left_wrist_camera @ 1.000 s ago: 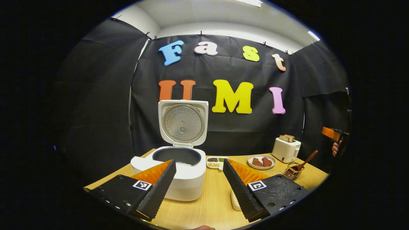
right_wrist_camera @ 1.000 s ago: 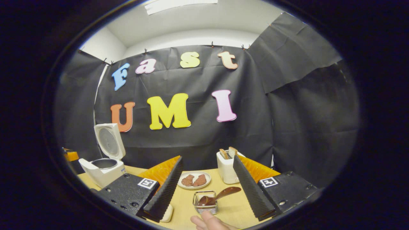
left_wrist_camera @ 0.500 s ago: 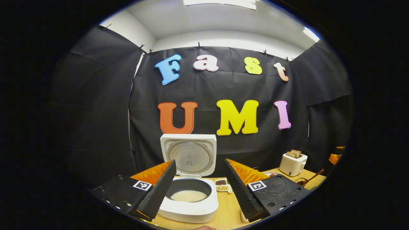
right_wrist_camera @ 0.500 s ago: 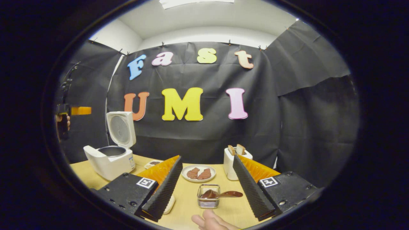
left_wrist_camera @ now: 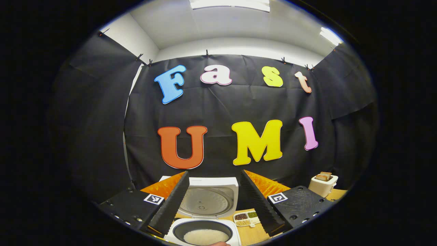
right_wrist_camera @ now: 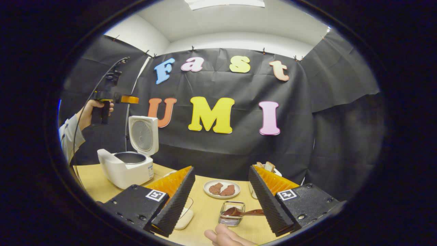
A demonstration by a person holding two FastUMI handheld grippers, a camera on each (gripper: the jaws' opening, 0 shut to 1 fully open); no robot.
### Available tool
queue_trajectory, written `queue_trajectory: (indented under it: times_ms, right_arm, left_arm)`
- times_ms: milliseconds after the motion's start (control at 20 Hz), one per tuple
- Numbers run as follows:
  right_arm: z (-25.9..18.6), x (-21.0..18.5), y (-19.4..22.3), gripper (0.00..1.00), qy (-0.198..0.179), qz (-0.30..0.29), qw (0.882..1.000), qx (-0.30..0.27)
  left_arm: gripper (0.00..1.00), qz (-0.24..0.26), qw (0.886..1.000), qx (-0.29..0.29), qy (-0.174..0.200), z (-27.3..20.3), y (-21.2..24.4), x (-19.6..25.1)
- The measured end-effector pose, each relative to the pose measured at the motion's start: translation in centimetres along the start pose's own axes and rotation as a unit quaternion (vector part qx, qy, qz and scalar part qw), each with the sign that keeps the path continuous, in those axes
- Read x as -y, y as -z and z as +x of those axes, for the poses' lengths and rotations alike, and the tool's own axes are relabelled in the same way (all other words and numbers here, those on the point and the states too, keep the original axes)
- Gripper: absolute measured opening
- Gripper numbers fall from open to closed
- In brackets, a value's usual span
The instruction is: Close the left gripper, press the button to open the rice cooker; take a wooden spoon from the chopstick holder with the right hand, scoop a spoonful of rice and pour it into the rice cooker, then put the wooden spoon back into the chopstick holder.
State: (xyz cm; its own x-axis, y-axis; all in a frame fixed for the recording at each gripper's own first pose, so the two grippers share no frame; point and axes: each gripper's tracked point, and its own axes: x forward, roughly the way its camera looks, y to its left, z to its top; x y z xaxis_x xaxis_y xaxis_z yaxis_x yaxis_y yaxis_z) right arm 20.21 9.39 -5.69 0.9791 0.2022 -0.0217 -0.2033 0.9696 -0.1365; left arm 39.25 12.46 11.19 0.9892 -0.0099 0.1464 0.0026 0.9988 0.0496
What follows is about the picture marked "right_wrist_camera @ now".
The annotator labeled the clear container of white rice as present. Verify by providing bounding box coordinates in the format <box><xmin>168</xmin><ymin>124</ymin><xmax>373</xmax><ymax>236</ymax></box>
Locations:
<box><xmin>174</xmin><ymin>196</ymin><xmax>194</xmax><ymax>230</ymax></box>

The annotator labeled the brown wooden spoon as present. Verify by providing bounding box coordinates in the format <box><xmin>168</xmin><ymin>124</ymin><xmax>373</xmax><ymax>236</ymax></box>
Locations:
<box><xmin>222</xmin><ymin>206</ymin><xmax>265</xmax><ymax>217</ymax></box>

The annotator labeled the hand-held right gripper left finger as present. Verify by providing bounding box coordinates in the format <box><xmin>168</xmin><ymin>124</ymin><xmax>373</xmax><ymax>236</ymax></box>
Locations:
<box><xmin>97</xmin><ymin>166</ymin><xmax>196</xmax><ymax>238</ymax></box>

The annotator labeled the large ceiling light panel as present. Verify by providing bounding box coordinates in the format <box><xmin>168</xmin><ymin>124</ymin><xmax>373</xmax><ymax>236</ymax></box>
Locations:
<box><xmin>184</xmin><ymin>0</ymin><xmax>266</xmax><ymax>11</ymax></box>

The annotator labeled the metal wire chopstick holder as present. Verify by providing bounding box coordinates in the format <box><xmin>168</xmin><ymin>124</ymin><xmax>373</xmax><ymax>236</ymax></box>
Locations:
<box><xmin>218</xmin><ymin>201</ymin><xmax>246</xmax><ymax>227</ymax></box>

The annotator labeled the white toaster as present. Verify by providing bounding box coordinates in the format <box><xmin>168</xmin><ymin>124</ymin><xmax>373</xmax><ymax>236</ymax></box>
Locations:
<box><xmin>249</xmin><ymin>164</ymin><xmax>282</xmax><ymax>199</ymax></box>

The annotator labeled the black backdrop cloth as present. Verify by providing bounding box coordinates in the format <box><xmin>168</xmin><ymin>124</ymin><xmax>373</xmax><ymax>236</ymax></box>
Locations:
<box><xmin>60</xmin><ymin>29</ymin><xmax>384</xmax><ymax>202</ymax></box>

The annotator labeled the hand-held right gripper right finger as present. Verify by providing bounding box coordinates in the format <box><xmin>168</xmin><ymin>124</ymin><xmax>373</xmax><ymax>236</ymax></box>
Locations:
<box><xmin>249</xmin><ymin>165</ymin><xmax>345</xmax><ymax>237</ymax></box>

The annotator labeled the white rice cooker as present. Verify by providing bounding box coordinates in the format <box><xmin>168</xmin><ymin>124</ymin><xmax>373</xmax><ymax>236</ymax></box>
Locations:
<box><xmin>97</xmin><ymin>115</ymin><xmax>159</xmax><ymax>190</ymax></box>

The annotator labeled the white round plate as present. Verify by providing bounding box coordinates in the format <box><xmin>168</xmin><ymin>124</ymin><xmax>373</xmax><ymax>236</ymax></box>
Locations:
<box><xmin>203</xmin><ymin>179</ymin><xmax>241</xmax><ymax>199</ymax></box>

